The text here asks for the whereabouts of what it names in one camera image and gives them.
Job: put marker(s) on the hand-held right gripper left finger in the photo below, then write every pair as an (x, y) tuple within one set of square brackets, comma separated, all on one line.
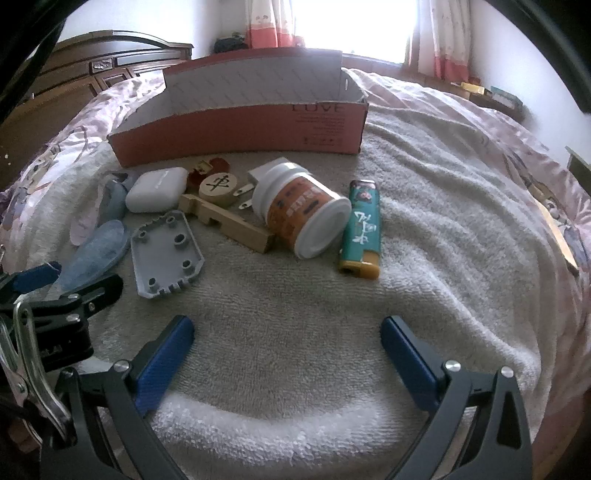
[(166, 364)]

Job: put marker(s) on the metal spring clip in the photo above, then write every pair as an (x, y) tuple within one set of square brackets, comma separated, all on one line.
[(46, 406)]

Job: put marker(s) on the white earbud case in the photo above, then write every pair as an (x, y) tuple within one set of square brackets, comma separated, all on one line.
[(154, 189)]

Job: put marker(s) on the yellow box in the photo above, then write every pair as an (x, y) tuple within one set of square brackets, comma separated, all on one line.
[(473, 87)]

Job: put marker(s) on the white towel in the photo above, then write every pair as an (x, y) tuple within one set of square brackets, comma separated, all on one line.
[(300, 346)]

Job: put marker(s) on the grey plastic plate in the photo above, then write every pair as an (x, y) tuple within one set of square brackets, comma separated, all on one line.
[(161, 258)]

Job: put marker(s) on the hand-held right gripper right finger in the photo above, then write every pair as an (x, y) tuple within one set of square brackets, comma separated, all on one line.
[(411, 364)]

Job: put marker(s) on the notched wooden block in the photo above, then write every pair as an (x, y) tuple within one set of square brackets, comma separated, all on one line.
[(240, 230)]

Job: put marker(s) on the red cardboard box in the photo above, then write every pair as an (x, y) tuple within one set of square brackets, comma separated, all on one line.
[(240, 134)]

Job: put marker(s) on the dark wooden headboard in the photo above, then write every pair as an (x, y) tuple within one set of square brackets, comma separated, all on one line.
[(69, 78)]

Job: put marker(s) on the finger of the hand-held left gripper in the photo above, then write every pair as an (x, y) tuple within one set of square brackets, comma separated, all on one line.
[(39, 277), (99, 290)]

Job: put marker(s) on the pink printed quilt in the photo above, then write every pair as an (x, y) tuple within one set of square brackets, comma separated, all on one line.
[(438, 92)]

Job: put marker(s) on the white bottle with orange label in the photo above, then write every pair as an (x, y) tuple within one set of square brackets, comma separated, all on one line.
[(300, 207)]

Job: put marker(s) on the small red toy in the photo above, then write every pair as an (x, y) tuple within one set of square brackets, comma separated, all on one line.
[(217, 164)]

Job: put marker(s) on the dark bag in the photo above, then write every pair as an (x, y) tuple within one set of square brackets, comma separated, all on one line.
[(229, 44)]

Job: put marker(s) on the teal and yellow lighter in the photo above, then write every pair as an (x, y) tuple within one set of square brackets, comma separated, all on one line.
[(362, 230)]

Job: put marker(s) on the dark box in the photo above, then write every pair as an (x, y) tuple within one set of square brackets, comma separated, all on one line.
[(581, 166)]

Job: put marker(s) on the white charger plug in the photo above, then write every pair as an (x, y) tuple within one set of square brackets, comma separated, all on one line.
[(258, 174)]

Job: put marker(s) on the stack of teal books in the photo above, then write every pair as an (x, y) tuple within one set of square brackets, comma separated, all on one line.
[(505, 99)]

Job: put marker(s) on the round wooden chess piece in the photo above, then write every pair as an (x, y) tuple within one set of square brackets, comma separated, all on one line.
[(217, 189)]

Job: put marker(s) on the pink and white curtain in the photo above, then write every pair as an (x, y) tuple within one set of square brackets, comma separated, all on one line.
[(450, 46), (272, 27)]

